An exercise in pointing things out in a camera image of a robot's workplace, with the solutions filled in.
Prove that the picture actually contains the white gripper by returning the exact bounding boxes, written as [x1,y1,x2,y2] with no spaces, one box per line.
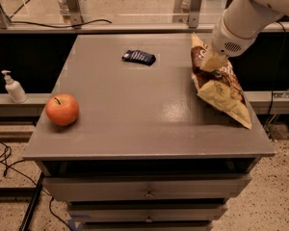
[200,13,256,72]

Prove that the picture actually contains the brown sea salt chip bag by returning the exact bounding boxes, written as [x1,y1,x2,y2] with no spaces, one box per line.
[191,33,251,129]

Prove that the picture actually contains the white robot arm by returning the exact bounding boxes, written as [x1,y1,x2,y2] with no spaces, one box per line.
[200,0,289,72]

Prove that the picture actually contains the dark blue rxbar wrapper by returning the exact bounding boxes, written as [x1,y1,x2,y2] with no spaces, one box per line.
[121,50,156,66]

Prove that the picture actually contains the grey drawer cabinet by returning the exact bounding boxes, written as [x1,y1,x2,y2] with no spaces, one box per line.
[24,34,274,231]

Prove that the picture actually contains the upper grey drawer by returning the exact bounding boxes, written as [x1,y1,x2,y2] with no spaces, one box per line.
[43,174,251,202]

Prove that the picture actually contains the grey drawer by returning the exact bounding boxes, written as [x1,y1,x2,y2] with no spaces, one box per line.
[43,174,251,202]
[67,204,227,222]

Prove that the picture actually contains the red apple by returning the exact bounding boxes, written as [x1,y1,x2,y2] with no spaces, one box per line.
[45,93,79,126]

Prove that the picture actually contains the white pump bottle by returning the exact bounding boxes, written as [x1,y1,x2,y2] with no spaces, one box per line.
[1,70,27,103]

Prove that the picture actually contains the lower grey drawer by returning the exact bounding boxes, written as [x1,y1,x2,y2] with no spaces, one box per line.
[67,204,227,222]

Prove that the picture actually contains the black cable on ledge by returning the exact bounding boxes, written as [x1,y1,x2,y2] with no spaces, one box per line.
[9,18,113,30]

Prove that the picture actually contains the left metal bracket post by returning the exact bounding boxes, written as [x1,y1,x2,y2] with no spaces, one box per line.
[57,0,84,29]

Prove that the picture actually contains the black floor cables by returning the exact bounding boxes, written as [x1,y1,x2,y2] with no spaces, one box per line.
[0,132,74,231]

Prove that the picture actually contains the black floor rail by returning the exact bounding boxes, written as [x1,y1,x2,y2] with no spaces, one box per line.
[18,174,44,231]

